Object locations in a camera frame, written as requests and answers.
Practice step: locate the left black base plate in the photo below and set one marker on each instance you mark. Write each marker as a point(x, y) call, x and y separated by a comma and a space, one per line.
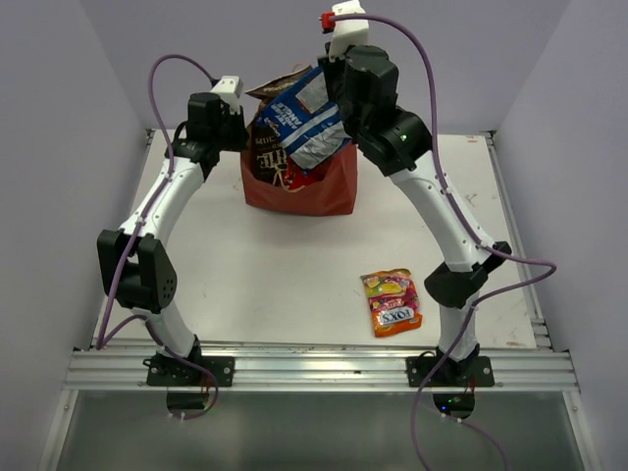
point(166, 371)

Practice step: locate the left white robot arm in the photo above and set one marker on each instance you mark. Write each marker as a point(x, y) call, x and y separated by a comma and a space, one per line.
point(136, 270)

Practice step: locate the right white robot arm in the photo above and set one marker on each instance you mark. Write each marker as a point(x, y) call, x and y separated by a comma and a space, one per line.
point(404, 152)

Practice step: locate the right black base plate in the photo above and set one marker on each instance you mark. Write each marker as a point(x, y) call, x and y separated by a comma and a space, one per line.
point(474, 372)

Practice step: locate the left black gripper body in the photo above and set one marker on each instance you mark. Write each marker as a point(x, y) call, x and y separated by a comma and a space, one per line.
point(230, 134)

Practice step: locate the orange Fox's candy bag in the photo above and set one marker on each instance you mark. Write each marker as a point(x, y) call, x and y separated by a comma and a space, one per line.
point(393, 302)

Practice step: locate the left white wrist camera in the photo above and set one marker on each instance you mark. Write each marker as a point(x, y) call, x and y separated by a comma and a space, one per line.
point(229, 89)

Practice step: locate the aluminium front rail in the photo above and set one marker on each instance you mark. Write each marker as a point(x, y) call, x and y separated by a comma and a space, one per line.
point(296, 368)

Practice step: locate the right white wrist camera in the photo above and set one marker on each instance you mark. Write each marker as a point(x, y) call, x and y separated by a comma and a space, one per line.
point(345, 33)

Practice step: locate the brown kettle chips bag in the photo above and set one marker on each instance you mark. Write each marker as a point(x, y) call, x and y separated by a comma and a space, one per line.
point(267, 159)

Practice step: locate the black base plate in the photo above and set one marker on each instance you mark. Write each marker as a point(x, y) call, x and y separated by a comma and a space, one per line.
point(474, 372)
point(166, 371)

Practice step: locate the blue white snack bag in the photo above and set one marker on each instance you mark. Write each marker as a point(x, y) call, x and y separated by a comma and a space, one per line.
point(306, 122)

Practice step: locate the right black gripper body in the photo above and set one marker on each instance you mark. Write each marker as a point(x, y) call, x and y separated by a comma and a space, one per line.
point(334, 72)

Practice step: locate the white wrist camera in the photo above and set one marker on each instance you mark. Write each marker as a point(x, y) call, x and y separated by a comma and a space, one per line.
point(345, 33)
point(229, 89)

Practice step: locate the red assorted candy bag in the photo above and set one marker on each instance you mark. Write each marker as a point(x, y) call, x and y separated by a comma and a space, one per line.
point(296, 179)

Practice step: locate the red paper bag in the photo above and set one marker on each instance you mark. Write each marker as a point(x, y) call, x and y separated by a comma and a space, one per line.
point(335, 195)

